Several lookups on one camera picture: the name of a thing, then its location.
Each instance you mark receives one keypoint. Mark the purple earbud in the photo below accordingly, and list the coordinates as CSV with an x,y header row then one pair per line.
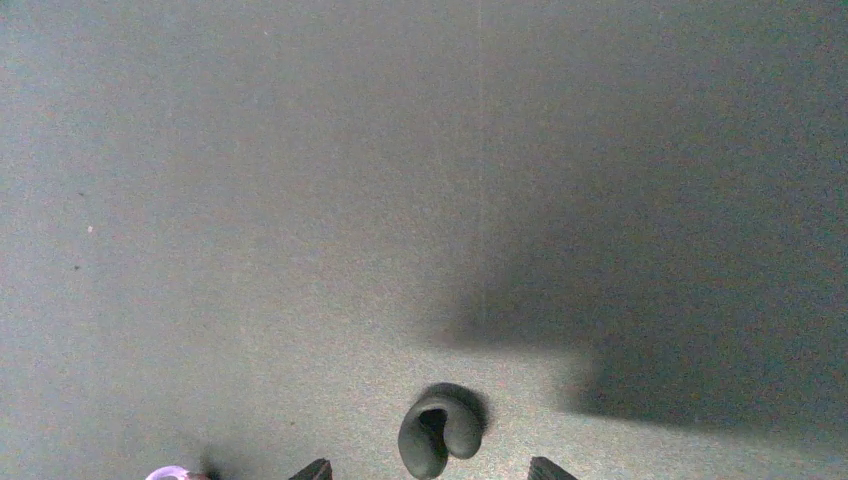
x,y
175,472

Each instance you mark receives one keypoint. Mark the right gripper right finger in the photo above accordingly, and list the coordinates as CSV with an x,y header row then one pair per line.
x,y
542,468

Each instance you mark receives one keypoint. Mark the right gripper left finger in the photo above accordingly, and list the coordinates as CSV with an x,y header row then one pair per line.
x,y
319,469

